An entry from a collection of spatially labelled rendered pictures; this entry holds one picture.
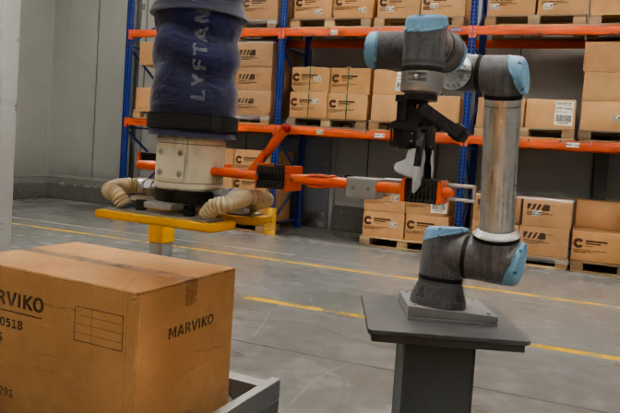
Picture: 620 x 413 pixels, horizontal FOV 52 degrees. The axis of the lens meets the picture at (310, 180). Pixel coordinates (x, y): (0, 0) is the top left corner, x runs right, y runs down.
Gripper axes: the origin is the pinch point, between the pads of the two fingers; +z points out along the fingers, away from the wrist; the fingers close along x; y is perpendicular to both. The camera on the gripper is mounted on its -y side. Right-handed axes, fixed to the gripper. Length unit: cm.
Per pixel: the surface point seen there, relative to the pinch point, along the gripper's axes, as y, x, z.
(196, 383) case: 57, -3, 56
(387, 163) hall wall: 277, -832, 7
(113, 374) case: 63, 21, 48
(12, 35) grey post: 326, -167, -69
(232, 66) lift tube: 49, 1, -25
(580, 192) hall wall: -7, -845, 28
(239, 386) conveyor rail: 58, -28, 65
